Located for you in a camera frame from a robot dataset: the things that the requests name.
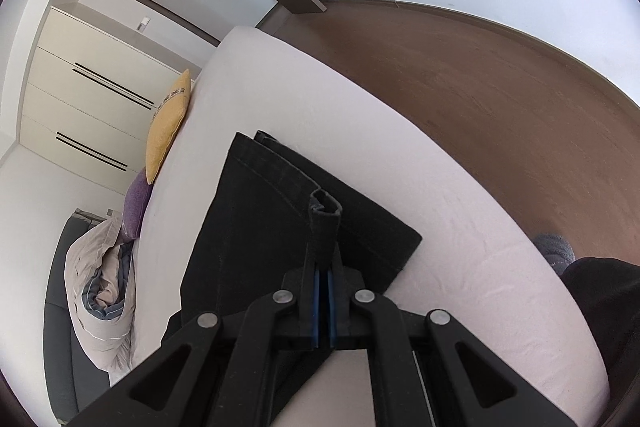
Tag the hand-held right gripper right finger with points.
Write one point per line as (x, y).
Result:
(331, 307)

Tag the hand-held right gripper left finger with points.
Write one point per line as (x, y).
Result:
(316, 307)

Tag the black pants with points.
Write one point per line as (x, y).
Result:
(280, 232)

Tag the white bed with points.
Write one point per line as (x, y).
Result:
(450, 227)

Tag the purple pillow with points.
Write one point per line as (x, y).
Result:
(136, 207)

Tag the beige grey duvet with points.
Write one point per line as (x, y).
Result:
(102, 277)

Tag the grey slipper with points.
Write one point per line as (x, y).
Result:
(555, 249)

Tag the yellow pillow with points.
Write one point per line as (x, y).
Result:
(168, 127)

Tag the dark grey headboard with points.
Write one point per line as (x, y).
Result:
(62, 357)

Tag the person's black clothing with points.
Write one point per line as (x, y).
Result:
(607, 307)

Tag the cream wardrobe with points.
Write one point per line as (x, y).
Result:
(75, 97)

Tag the white wall switch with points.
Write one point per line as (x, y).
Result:
(142, 24)

